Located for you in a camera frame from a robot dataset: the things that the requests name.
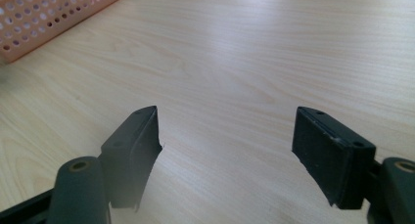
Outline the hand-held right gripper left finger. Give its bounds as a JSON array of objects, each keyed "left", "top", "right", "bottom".
[{"left": 99, "top": 105, "right": 163, "bottom": 212}]

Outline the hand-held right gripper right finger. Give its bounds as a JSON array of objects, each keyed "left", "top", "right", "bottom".
[{"left": 291, "top": 106, "right": 377, "bottom": 210}]

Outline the pink perforated plastic basket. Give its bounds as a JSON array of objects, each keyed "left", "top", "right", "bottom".
[{"left": 0, "top": 0, "right": 129, "bottom": 64}]

